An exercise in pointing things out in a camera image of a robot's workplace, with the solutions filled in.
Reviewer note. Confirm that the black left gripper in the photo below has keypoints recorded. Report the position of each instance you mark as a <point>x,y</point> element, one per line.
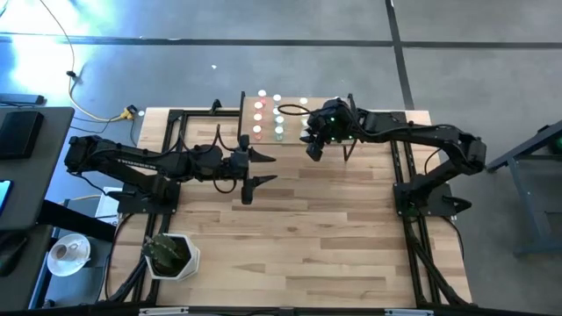
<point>241,167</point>

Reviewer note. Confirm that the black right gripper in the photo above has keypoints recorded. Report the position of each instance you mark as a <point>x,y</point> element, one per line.
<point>318,140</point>

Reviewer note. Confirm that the large teal pill bottle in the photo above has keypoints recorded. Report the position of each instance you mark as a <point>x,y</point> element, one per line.
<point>276,110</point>

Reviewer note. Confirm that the pink pill bottle white cap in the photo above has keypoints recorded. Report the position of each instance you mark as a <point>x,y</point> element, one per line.
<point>258,105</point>
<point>257,117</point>

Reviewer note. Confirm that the small pink pill bottle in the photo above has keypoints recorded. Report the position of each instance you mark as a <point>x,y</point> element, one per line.
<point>262,93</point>

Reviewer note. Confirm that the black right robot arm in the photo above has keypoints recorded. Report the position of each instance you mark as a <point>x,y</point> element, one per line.
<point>417,136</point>

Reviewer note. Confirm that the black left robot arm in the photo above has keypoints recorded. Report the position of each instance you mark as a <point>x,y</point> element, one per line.
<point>131,162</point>

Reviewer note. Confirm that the wooden shelf black metal legs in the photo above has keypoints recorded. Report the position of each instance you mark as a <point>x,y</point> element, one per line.
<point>290,140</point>

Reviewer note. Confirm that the white hexagonal plant pot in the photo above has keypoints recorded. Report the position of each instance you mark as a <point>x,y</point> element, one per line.
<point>191,263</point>

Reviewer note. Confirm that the green cactus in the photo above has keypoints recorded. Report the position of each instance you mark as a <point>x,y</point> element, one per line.
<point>160,254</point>

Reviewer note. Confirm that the black desk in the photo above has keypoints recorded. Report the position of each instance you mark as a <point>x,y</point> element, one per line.
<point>74,219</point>

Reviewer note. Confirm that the white cup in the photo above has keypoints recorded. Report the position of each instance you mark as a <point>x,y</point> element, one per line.
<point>66,251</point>

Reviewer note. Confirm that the dark grey desk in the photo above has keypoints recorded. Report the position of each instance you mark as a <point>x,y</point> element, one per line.
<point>39,175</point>

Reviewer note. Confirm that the black flat bar device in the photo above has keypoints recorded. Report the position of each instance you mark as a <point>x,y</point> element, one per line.
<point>22,98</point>

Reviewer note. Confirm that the smartphone lit screen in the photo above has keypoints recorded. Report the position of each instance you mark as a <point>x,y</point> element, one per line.
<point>4,195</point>

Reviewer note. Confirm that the black computer mouse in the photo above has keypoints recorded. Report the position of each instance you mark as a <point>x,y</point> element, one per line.
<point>11,259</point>

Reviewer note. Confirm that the black frame clamp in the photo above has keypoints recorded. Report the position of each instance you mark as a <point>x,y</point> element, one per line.
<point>215,106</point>

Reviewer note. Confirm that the black aluminium rail frame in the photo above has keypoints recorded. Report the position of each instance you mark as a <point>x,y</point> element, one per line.
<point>197,113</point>

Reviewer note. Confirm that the silver metal bracket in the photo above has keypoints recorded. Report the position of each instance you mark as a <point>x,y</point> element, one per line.
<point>408,312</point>
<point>163,311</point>

